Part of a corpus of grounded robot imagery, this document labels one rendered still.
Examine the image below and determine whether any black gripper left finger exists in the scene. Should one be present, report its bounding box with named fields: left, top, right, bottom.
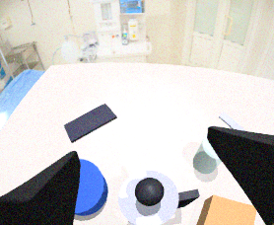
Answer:
left=0, top=151, right=81, bottom=225

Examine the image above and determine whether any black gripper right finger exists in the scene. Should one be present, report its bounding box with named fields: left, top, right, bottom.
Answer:
left=207, top=125, right=274, bottom=225

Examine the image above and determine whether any dark grey flat rectangular block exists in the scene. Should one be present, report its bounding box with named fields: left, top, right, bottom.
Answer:
left=63, top=104, right=117, bottom=143

